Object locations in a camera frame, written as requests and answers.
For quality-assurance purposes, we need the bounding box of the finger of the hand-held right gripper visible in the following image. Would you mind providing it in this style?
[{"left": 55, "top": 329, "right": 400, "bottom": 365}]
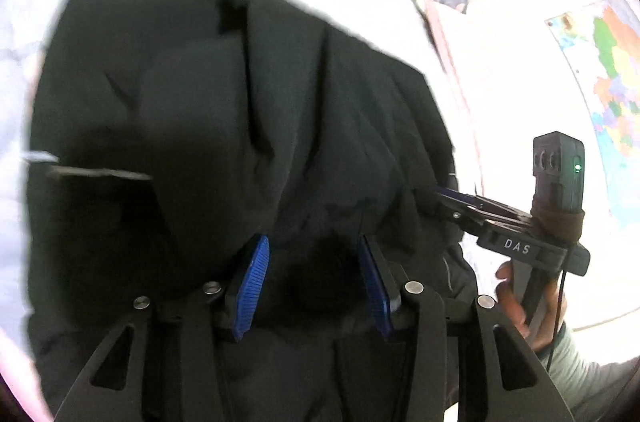
[
  {"left": 439, "top": 199, "right": 529, "bottom": 234},
  {"left": 434, "top": 186, "right": 532, "bottom": 219}
]

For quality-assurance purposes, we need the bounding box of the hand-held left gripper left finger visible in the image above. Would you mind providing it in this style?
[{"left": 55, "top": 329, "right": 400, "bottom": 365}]
[{"left": 52, "top": 235, "right": 271, "bottom": 422}]

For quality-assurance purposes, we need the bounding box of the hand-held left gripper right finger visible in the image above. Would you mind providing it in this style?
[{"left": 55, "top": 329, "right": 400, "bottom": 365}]
[{"left": 357, "top": 234, "right": 576, "bottom": 422}]

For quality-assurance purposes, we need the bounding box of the black hooded jacket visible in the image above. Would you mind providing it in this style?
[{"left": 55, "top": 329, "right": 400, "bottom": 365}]
[{"left": 25, "top": 0, "right": 481, "bottom": 422}]

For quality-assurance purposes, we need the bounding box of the person's right forearm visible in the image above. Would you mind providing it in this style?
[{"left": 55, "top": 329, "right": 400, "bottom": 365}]
[{"left": 535, "top": 326, "right": 637, "bottom": 422}]

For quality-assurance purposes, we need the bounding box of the person's right hand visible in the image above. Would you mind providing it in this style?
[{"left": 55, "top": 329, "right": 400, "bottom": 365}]
[{"left": 495, "top": 262, "right": 569, "bottom": 354}]

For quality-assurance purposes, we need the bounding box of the pink pillow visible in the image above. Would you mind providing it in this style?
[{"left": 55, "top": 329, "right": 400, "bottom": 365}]
[{"left": 424, "top": 0, "right": 501, "bottom": 198}]

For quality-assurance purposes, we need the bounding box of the colourful wall map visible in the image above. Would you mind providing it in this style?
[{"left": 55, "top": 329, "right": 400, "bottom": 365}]
[{"left": 545, "top": 0, "right": 640, "bottom": 228}]

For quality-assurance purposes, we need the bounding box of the black cable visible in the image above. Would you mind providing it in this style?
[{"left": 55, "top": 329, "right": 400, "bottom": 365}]
[{"left": 545, "top": 269, "right": 569, "bottom": 373}]

